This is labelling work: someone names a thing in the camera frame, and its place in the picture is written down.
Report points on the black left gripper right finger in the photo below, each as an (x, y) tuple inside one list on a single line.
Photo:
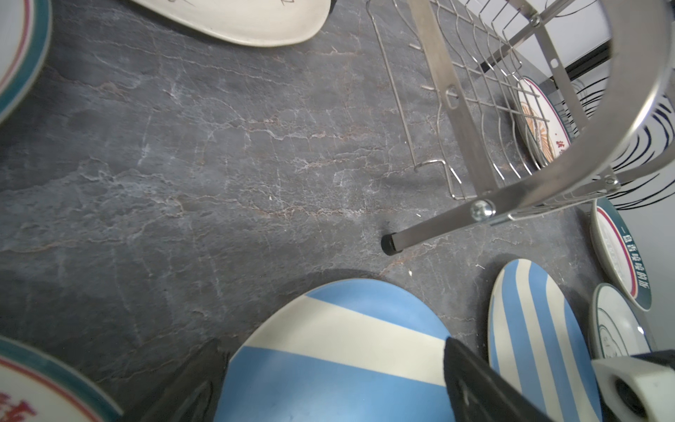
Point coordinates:
[(477, 393)]

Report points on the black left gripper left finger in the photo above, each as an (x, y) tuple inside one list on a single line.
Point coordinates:
[(191, 393)]

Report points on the small blue striped plate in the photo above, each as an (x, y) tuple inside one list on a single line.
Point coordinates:
[(536, 344)]

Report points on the large blue striped plate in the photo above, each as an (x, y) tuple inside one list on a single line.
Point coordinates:
[(352, 350)]

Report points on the sunburst plate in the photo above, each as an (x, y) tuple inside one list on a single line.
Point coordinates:
[(35, 386), (545, 133)]

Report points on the stainless steel dish rack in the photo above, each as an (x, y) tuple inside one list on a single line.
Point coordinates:
[(472, 73)]

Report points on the white plate thin green line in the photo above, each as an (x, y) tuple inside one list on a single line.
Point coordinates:
[(614, 328)]

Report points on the cream floral plate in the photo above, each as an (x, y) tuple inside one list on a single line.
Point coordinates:
[(252, 23)]

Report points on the red text green rim plate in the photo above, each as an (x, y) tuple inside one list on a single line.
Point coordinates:
[(26, 30)]

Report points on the green rim red ring plate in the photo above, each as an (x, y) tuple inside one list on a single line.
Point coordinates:
[(618, 253)]

